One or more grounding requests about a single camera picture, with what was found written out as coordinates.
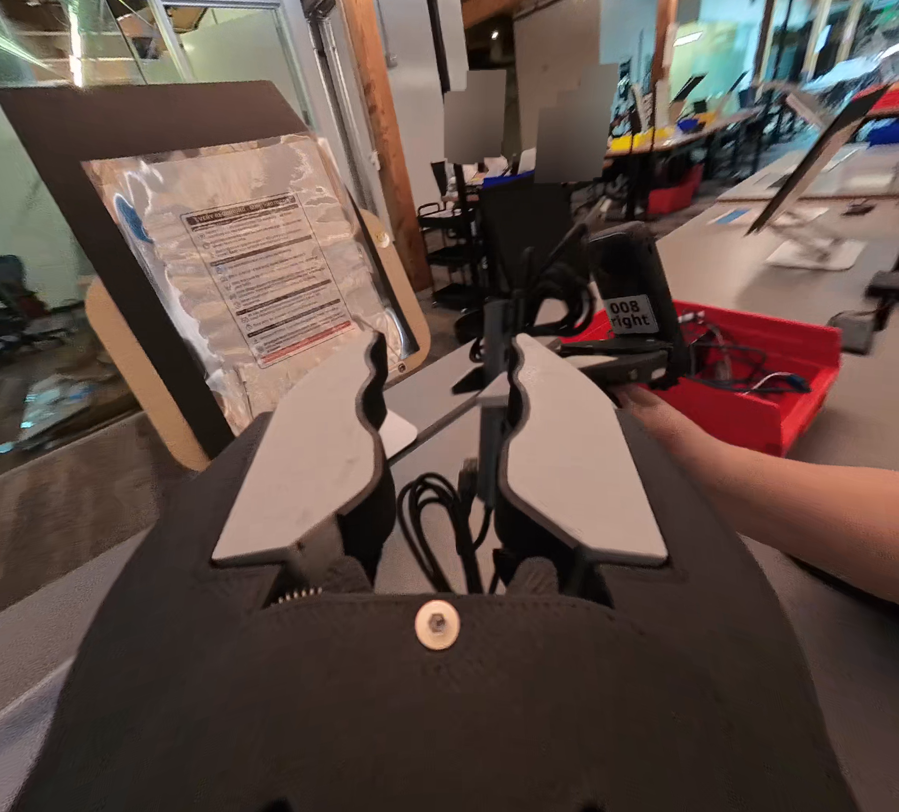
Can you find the black adapter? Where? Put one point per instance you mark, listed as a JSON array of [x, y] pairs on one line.
[[860, 327]]

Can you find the black pole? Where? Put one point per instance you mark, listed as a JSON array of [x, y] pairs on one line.
[[435, 4]]

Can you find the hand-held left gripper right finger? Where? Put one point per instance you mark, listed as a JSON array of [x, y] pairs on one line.
[[583, 468]]

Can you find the instruction sheet on stand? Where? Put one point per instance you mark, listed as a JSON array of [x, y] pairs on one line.
[[140, 116]]

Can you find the wooden beam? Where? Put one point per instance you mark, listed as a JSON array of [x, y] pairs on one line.
[[372, 123]]

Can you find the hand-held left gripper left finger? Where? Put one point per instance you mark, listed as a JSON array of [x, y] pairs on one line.
[[309, 461]]

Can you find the instruction sheet in clear sleeve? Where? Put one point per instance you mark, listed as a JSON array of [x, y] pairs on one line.
[[246, 264]]

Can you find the person's right forearm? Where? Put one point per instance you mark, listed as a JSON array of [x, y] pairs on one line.
[[808, 510]]

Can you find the black chair back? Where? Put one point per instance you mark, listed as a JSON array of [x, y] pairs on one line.
[[523, 222]]

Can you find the small red bin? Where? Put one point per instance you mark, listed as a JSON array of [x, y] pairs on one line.
[[674, 190]]

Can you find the person's right hand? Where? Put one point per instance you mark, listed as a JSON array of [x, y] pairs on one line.
[[660, 418]]

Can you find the black panel on white stand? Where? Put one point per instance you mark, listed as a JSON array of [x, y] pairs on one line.
[[808, 180]]

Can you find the red plastic bin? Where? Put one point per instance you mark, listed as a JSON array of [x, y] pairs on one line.
[[744, 418]]

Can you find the grey USB hub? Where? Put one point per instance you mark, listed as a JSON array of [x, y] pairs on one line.
[[491, 447]]

